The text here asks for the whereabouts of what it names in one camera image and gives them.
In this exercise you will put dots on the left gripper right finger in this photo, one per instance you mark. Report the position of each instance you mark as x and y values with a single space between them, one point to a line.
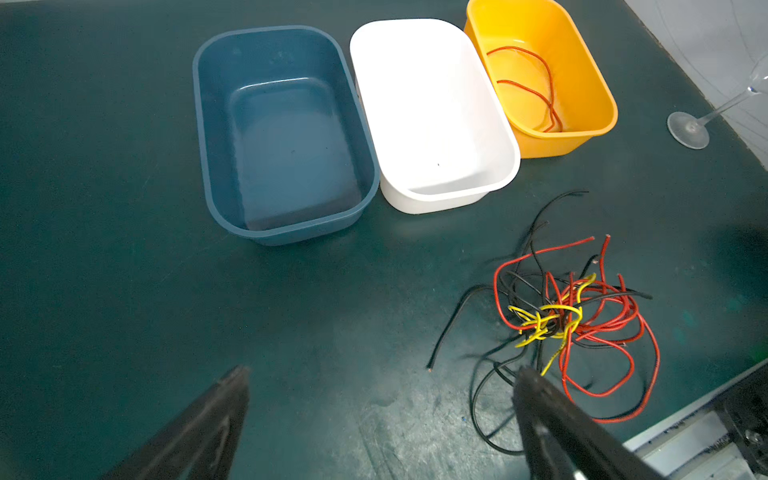
560 439

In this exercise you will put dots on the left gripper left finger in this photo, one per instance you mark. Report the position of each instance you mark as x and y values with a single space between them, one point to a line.
201 442

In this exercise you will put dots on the blue plastic bin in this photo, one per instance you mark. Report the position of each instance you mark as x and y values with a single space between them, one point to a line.
286 153

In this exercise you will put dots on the white plastic bin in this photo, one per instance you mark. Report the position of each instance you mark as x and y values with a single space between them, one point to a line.
440 134

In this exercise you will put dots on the clear wine glass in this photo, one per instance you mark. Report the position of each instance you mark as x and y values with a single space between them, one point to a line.
691 131

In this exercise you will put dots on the yellow plastic bin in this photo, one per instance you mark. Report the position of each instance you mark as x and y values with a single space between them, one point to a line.
550 88

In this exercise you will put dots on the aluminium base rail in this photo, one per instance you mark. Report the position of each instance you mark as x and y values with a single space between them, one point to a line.
722 435

